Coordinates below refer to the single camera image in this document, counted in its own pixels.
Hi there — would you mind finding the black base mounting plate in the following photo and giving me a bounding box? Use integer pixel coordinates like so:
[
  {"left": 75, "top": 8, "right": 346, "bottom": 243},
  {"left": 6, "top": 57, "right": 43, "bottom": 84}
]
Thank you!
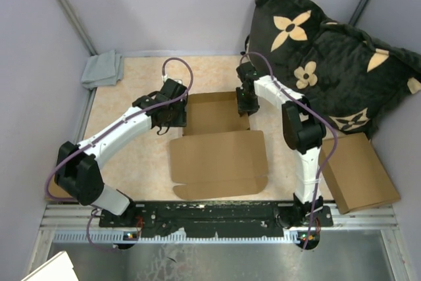
[{"left": 98, "top": 200, "right": 334, "bottom": 239}]

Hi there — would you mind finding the brown cardboard box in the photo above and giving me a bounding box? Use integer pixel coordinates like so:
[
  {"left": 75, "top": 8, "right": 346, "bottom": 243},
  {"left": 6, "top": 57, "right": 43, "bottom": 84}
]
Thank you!
[{"left": 169, "top": 91, "right": 269, "bottom": 201}]

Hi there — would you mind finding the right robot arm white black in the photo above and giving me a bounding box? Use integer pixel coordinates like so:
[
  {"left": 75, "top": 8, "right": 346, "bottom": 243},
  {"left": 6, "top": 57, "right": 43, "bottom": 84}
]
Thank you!
[{"left": 235, "top": 62, "right": 326, "bottom": 228}]

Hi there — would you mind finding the black floral plush pillow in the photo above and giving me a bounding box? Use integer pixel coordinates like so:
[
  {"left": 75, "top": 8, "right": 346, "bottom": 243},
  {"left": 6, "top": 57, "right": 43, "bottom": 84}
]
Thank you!
[{"left": 246, "top": 0, "right": 420, "bottom": 137}]

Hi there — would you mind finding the grey folded cloth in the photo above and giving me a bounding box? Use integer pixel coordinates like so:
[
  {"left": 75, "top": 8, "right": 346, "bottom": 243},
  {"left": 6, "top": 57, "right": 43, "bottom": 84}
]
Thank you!
[{"left": 81, "top": 50, "right": 124, "bottom": 89}]

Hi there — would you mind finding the folded cardboard box left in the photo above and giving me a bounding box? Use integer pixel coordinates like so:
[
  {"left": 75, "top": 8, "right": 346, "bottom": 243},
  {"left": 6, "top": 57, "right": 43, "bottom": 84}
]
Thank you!
[{"left": 44, "top": 179, "right": 76, "bottom": 202}]

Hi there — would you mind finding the aluminium rail frame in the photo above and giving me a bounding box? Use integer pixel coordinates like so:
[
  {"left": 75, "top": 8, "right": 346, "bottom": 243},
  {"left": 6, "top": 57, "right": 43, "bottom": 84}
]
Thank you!
[{"left": 29, "top": 201, "right": 414, "bottom": 280}]

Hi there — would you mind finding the folded cardboard box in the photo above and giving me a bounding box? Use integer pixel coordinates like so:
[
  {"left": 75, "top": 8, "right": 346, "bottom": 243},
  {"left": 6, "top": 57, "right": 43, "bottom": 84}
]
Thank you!
[
  {"left": 44, "top": 179, "right": 76, "bottom": 202},
  {"left": 322, "top": 133, "right": 401, "bottom": 215}
]

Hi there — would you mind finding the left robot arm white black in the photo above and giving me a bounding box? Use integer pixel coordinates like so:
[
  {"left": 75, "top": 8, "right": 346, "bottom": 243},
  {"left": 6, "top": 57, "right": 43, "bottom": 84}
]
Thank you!
[{"left": 54, "top": 79, "right": 188, "bottom": 226}]

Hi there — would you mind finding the folded cardboard box right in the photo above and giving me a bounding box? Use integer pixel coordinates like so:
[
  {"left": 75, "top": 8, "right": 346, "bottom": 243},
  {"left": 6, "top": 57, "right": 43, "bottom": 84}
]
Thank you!
[{"left": 322, "top": 133, "right": 401, "bottom": 215}]

